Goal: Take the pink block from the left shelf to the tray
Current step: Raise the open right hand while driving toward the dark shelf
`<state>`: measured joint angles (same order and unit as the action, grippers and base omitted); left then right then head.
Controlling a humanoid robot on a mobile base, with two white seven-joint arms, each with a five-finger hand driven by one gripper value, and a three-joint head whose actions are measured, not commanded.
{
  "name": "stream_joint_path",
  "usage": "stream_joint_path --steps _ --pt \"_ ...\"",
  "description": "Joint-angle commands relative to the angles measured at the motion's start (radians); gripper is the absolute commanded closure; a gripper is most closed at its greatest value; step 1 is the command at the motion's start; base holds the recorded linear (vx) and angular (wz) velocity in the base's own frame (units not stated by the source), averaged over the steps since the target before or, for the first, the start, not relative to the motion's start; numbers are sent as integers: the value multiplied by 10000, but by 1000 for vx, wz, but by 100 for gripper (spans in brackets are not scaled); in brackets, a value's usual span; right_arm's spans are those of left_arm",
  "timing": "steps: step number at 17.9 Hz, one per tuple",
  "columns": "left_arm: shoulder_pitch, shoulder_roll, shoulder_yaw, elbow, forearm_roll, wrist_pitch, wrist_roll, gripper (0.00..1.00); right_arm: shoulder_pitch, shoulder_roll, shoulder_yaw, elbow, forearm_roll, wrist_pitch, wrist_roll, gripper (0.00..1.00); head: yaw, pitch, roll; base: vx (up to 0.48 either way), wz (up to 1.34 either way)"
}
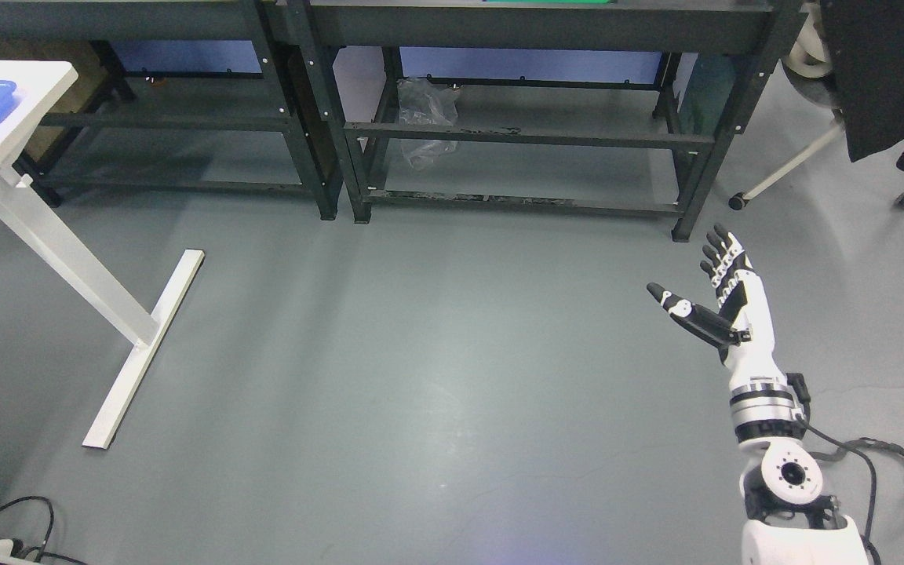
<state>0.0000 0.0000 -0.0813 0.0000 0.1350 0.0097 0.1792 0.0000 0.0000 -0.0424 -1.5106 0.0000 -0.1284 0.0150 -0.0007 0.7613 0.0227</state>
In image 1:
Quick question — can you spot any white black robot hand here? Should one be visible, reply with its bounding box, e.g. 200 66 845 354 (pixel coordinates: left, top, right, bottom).
647 223 786 388

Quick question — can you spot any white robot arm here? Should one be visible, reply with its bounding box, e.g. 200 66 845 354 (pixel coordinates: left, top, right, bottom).
729 373 877 564

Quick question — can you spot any black metal shelf right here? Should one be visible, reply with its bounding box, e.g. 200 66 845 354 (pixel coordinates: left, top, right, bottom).
276 1 807 241

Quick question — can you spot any black metal shelf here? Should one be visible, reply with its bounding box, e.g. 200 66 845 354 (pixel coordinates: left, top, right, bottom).
0 1 342 221
276 1 807 241

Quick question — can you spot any black metal shelf left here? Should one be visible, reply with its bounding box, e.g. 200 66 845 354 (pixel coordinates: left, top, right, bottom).
0 1 342 221

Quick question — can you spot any white rolling chair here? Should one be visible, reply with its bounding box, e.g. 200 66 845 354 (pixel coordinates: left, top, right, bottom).
728 0 904 211

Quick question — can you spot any black jacket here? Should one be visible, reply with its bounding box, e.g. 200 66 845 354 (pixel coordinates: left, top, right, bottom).
819 1 904 172

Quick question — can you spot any clear plastic bag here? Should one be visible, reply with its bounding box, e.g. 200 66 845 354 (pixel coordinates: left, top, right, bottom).
397 76 460 171

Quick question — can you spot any white table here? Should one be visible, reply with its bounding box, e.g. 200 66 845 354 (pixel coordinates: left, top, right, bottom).
0 60 205 450

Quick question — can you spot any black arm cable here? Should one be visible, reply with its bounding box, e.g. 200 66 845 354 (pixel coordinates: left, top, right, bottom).
786 372 904 565

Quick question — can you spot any black floor cable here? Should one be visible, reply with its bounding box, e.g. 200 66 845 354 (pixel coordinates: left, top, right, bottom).
0 496 92 565

